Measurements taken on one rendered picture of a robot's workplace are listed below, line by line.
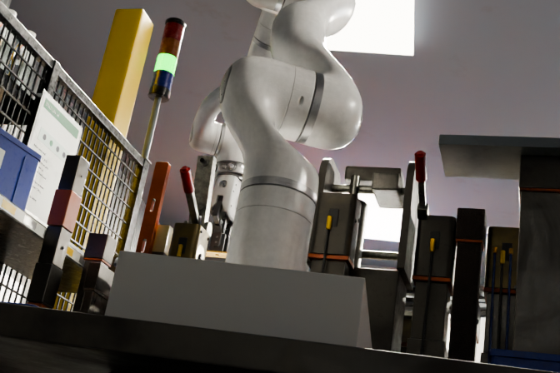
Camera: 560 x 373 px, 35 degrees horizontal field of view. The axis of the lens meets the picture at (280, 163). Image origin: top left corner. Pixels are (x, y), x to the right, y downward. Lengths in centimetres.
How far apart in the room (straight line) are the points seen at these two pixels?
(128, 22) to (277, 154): 166
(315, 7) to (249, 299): 71
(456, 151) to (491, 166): 8
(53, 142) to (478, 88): 405
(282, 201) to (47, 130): 116
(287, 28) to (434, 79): 442
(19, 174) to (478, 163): 92
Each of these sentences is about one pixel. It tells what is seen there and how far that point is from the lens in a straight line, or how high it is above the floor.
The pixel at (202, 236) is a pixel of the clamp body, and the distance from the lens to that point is 181.
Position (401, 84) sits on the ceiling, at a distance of 606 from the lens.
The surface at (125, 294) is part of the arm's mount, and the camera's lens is 115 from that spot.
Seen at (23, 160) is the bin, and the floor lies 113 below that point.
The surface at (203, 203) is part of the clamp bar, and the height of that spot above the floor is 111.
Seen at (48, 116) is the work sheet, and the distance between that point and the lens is 238.
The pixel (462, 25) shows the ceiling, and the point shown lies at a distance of 540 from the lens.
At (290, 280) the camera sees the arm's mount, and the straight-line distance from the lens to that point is 111.
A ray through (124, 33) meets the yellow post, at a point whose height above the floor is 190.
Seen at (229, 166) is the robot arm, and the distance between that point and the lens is 201.
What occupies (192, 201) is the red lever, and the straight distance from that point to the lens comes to 182.
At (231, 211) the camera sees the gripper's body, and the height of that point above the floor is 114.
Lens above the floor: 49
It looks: 23 degrees up
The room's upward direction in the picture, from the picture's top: 10 degrees clockwise
